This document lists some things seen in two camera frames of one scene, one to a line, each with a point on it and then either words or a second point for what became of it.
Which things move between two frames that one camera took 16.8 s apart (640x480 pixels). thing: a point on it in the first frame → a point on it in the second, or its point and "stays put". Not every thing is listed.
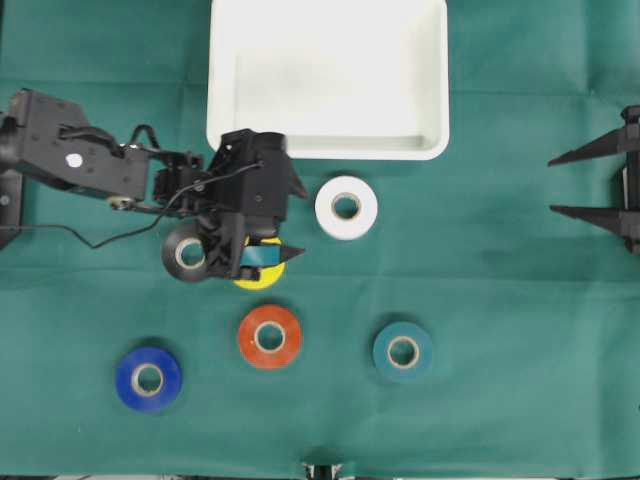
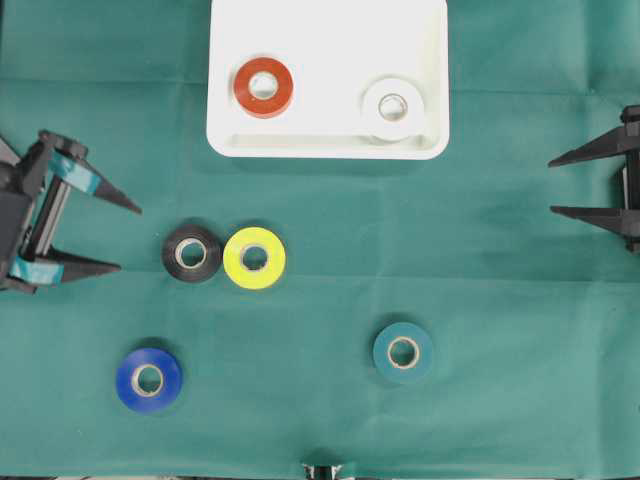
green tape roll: x=402 y=352 stays put
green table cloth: x=438 y=324 stays put
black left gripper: x=249 y=176 → x=31 y=205
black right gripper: x=626 y=140 stays put
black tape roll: x=185 y=252 stays put
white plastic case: x=343 y=79 stays put
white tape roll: x=351 y=228 → x=387 y=129
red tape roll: x=289 y=346 → x=269 y=107
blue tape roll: x=149 y=379 stays put
